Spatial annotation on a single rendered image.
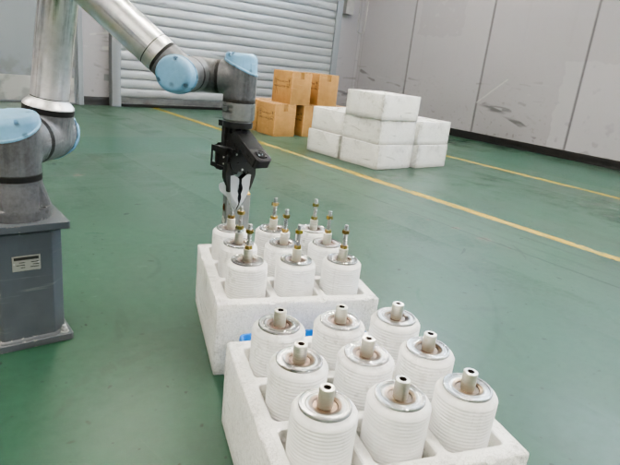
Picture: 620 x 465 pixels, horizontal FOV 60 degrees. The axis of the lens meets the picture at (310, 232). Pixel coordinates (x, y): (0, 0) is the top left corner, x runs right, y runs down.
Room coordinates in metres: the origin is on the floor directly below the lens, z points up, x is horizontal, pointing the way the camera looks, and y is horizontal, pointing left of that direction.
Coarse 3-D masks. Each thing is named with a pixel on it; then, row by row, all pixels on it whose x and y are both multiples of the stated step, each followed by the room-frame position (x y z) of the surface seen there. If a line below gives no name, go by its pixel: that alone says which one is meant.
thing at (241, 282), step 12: (228, 264) 1.13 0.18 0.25; (264, 264) 1.15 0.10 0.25; (228, 276) 1.12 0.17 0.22; (240, 276) 1.11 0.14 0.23; (252, 276) 1.11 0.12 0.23; (264, 276) 1.13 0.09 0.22; (228, 288) 1.12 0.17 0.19; (240, 288) 1.11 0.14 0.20; (252, 288) 1.11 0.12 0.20; (264, 288) 1.14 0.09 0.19
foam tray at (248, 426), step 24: (240, 360) 0.84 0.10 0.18; (240, 384) 0.78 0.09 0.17; (264, 384) 0.78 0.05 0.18; (240, 408) 0.77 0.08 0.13; (264, 408) 0.71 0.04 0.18; (240, 432) 0.76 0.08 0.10; (264, 432) 0.66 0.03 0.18; (360, 432) 0.72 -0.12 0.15; (504, 432) 0.72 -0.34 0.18; (240, 456) 0.74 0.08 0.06; (264, 456) 0.62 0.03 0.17; (360, 456) 0.63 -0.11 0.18; (432, 456) 0.66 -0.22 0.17; (456, 456) 0.65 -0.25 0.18; (480, 456) 0.66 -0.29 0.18; (504, 456) 0.66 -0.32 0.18; (528, 456) 0.68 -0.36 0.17
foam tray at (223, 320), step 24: (216, 264) 1.30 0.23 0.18; (216, 288) 1.14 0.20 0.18; (360, 288) 1.23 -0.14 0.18; (216, 312) 1.06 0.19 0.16; (240, 312) 1.07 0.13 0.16; (264, 312) 1.09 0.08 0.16; (288, 312) 1.11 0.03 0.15; (312, 312) 1.13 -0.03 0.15; (360, 312) 1.17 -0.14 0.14; (216, 336) 1.06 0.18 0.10; (216, 360) 1.06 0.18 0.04
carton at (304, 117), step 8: (312, 104) 5.44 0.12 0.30; (296, 112) 5.33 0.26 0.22; (304, 112) 5.25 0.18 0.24; (312, 112) 5.31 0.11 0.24; (296, 120) 5.32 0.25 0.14; (304, 120) 5.26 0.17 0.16; (312, 120) 5.32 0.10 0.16; (296, 128) 5.31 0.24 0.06; (304, 128) 5.26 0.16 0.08; (304, 136) 5.27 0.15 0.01
